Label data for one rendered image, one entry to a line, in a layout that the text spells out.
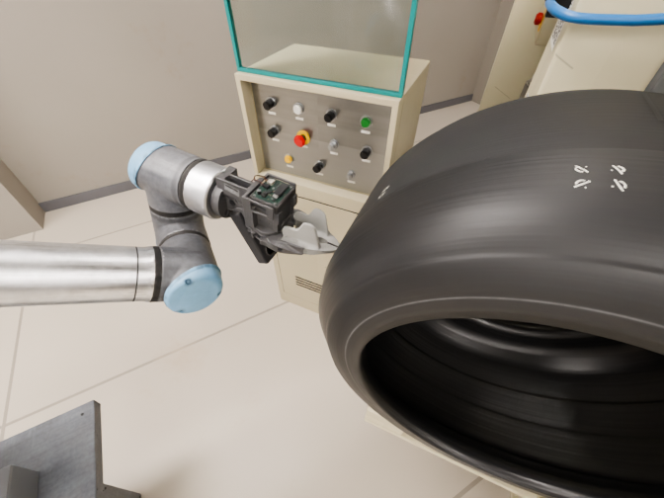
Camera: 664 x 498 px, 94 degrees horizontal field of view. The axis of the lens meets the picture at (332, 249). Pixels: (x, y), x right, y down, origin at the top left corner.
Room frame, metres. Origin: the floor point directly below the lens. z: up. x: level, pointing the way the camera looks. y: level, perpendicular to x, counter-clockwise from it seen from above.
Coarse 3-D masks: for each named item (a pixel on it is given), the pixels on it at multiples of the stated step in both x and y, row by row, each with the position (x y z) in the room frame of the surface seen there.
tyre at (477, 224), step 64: (448, 128) 0.39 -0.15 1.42; (512, 128) 0.30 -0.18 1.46; (576, 128) 0.27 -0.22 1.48; (640, 128) 0.25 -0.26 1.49; (448, 192) 0.23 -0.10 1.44; (512, 192) 0.20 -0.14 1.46; (640, 192) 0.17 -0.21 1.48; (384, 256) 0.21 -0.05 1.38; (448, 256) 0.18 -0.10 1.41; (512, 256) 0.16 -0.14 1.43; (576, 256) 0.15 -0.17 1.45; (640, 256) 0.14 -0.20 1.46; (320, 320) 0.25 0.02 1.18; (384, 320) 0.18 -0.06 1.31; (448, 320) 0.39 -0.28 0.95; (512, 320) 0.13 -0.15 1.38; (576, 320) 0.12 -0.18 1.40; (640, 320) 0.11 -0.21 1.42; (384, 384) 0.23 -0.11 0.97; (448, 384) 0.25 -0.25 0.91; (512, 384) 0.25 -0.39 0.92; (576, 384) 0.23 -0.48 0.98; (640, 384) 0.20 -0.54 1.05; (448, 448) 0.12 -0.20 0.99; (512, 448) 0.13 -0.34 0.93; (576, 448) 0.12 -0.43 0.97; (640, 448) 0.11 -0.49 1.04
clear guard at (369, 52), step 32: (224, 0) 1.12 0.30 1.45; (256, 0) 1.08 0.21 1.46; (288, 0) 1.04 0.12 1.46; (320, 0) 1.00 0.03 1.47; (352, 0) 0.97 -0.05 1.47; (384, 0) 0.93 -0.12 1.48; (416, 0) 0.90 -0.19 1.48; (256, 32) 1.09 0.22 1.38; (288, 32) 1.04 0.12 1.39; (320, 32) 1.00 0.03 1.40; (352, 32) 0.96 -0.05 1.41; (384, 32) 0.93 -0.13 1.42; (256, 64) 1.10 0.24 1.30; (288, 64) 1.05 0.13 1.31; (320, 64) 1.00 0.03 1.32; (352, 64) 0.96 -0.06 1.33; (384, 64) 0.92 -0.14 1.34
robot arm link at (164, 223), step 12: (156, 216) 0.42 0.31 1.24; (168, 216) 0.42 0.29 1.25; (180, 216) 0.43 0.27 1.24; (192, 216) 0.44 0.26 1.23; (156, 228) 0.42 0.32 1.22; (168, 228) 0.41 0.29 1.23; (180, 228) 0.41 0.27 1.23; (192, 228) 0.41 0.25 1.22; (204, 228) 0.44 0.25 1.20; (156, 240) 0.40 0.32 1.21
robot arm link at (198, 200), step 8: (200, 168) 0.43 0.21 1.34; (208, 168) 0.43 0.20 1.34; (216, 168) 0.44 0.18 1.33; (224, 168) 0.44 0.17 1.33; (192, 176) 0.42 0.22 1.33; (200, 176) 0.42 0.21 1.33; (208, 176) 0.42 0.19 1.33; (184, 184) 0.41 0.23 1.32; (192, 184) 0.41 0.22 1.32; (200, 184) 0.41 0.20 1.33; (208, 184) 0.40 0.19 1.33; (184, 192) 0.40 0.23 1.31; (192, 192) 0.40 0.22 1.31; (200, 192) 0.40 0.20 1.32; (208, 192) 0.40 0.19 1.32; (184, 200) 0.40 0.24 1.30; (192, 200) 0.40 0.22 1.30; (200, 200) 0.39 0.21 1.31; (208, 200) 0.40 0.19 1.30; (192, 208) 0.40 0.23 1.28; (200, 208) 0.39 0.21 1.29; (208, 208) 0.39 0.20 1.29; (208, 216) 0.39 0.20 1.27; (216, 216) 0.41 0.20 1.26
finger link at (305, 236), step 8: (304, 224) 0.34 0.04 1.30; (288, 232) 0.35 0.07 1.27; (296, 232) 0.35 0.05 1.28; (304, 232) 0.34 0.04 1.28; (312, 232) 0.34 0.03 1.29; (288, 240) 0.35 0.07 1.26; (296, 240) 0.35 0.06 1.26; (304, 240) 0.34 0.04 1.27; (312, 240) 0.34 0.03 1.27; (304, 248) 0.33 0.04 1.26; (312, 248) 0.33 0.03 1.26; (320, 248) 0.33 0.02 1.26; (328, 248) 0.34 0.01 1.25; (336, 248) 0.34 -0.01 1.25
